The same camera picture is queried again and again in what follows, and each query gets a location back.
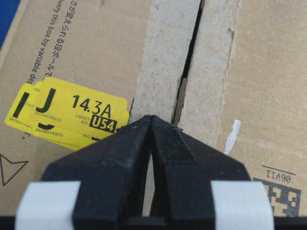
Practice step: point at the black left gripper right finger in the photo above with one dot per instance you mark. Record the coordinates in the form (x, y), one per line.
(183, 170)

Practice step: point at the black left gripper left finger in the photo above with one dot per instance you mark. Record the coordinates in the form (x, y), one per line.
(112, 173)

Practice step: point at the yellow label sticker under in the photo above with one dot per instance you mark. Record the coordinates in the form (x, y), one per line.
(19, 117)

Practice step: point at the blue table cloth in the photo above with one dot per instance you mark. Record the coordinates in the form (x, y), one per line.
(8, 9)

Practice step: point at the brown cardboard box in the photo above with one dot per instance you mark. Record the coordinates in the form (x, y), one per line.
(230, 73)

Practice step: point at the yellow label sticker top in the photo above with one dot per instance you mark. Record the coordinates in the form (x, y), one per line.
(79, 109)

